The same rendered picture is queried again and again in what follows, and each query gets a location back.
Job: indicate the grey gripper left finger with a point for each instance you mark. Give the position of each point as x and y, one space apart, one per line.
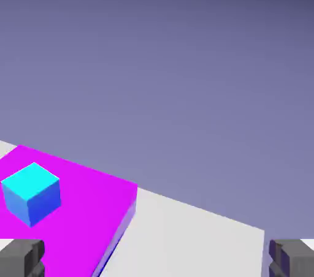
19 257

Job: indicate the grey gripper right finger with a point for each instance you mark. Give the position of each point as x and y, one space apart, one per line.
294 257

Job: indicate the large magenta box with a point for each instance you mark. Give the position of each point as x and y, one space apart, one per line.
81 208

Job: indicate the small cyan cube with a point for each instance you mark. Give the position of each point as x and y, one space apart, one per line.
30 193

